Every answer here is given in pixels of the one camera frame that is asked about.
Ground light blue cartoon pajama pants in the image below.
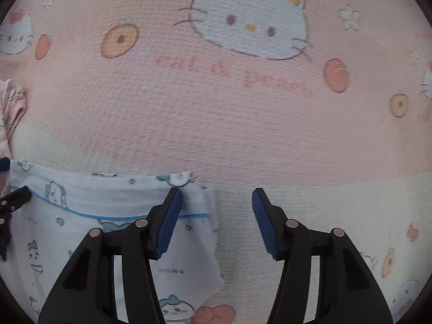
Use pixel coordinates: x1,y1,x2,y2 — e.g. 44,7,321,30
1,161,223,323

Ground pink cartoon pajama garment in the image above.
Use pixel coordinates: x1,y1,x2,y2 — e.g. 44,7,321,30
0,77,28,196

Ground pink Hello Kitty blanket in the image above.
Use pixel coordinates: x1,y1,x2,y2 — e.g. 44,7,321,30
1,0,431,323

